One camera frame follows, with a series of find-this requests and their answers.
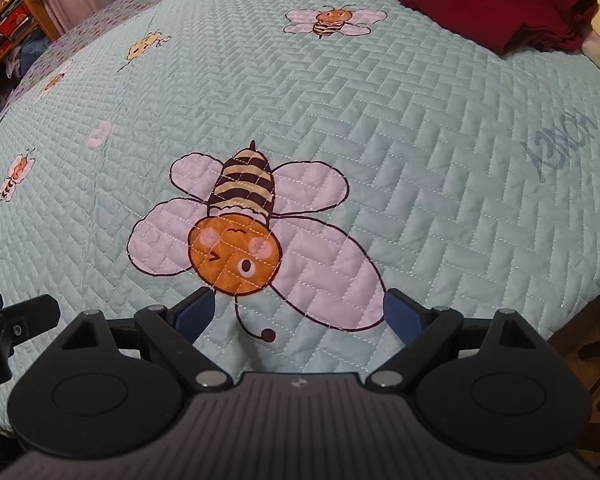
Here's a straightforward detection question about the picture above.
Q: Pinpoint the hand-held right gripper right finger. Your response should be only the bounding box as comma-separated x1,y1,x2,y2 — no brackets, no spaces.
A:
364,287,552,393

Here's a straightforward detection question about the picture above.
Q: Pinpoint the bee print quilted bedspread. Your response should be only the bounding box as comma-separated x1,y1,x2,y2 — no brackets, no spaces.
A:
0,0,600,436

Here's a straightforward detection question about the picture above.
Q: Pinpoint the wooden bookshelf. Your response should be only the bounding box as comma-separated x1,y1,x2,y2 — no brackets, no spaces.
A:
0,0,62,97

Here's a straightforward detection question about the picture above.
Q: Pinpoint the blue plastic bag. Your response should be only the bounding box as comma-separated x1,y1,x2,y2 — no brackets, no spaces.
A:
19,36,49,69

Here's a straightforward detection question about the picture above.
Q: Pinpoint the dark red folded garment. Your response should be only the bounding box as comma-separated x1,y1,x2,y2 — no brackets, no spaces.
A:
396,0,599,57

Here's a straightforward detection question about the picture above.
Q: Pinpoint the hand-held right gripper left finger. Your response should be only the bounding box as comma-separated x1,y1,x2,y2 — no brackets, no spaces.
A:
60,286,234,393

